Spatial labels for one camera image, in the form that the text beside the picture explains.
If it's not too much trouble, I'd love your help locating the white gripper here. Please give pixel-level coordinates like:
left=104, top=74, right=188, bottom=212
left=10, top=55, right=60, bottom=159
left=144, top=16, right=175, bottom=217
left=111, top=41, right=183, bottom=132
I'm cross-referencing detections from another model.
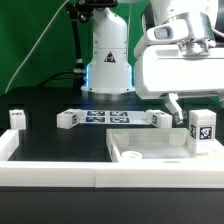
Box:
left=134, top=45, right=224, bottom=125

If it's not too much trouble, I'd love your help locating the white square tabletop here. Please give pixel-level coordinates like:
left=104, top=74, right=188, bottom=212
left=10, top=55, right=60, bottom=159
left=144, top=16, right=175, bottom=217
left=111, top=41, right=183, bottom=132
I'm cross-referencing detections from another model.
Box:
left=106, top=128, right=224, bottom=163

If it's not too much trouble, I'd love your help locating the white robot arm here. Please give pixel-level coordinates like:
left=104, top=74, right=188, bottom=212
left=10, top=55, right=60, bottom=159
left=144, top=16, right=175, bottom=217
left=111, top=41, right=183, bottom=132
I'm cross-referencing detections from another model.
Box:
left=82, top=0, right=224, bottom=124

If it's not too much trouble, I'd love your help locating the white U-shaped obstacle fence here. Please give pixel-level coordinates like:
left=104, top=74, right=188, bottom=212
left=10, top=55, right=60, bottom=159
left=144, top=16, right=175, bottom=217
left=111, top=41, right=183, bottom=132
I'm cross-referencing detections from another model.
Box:
left=0, top=130, right=224, bottom=188

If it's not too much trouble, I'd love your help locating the white sheet with AprilTags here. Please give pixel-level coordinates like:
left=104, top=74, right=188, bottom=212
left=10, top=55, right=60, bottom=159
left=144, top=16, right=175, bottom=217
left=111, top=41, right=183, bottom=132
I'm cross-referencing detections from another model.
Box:
left=80, top=110, right=148, bottom=125

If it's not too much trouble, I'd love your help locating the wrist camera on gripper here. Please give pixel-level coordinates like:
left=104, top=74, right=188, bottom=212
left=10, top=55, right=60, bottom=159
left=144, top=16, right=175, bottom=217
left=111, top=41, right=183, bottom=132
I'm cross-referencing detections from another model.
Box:
left=143, top=19, right=200, bottom=46

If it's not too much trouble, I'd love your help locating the black cable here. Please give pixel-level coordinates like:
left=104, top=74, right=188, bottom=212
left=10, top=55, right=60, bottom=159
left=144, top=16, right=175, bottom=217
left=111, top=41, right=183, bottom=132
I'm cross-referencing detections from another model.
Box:
left=38, top=70, right=87, bottom=88

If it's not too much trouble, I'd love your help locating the white cable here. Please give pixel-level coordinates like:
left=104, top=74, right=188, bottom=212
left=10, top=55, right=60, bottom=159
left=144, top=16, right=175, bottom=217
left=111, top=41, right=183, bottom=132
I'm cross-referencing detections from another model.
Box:
left=4, top=0, right=72, bottom=94

